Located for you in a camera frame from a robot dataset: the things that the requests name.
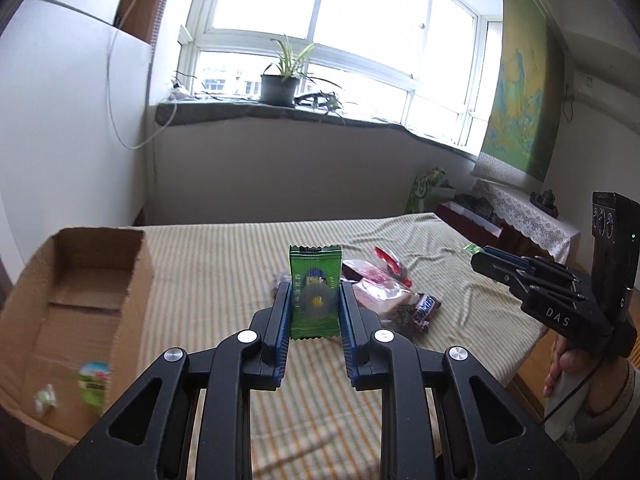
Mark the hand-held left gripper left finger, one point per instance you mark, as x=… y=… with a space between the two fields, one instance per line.
x=284 y=320

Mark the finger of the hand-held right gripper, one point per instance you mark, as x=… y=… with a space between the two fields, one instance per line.
x=530 y=262
x=500 y=270

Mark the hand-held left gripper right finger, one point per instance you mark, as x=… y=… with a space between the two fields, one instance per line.
x=346 y=325

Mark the green snack packet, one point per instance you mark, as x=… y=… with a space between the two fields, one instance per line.
x=315 y=290

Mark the clear snack bag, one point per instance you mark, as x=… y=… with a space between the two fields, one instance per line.
x=382 y=295

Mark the red snack packet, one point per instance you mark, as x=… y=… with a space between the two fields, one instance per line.
x=392 y=262

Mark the green jelly cup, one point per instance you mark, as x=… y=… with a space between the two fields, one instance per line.
x=95 y=380

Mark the cardboard box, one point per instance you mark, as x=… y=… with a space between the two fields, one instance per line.
x=75 y=300

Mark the small green white candy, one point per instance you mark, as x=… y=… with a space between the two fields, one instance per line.
x=45 y=397

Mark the person's right forearm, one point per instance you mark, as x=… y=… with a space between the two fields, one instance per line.
x=612 y=400

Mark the person's right hand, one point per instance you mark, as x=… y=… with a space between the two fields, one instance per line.
x=567 y=360

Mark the small green packet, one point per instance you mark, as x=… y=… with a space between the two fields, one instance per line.
x=471 y=247

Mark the white lace tablecloth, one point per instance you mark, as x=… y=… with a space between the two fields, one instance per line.
x=530 y=225

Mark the green patterned bag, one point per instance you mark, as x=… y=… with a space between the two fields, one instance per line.
x=422 y=187

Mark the grey windowsill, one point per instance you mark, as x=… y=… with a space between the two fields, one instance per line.
x=225 y=112

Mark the potted spider plant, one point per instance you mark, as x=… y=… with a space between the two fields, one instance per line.
x=277 y=87

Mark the white power adapter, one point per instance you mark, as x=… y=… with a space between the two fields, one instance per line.
x=177 y=92

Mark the white wardrobe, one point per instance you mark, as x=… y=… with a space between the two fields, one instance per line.
x=60 y=135

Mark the white framed window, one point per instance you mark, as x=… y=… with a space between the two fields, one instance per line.
x=350 y=10

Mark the green landscape wall poster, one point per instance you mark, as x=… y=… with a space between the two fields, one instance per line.
x=520 y=85

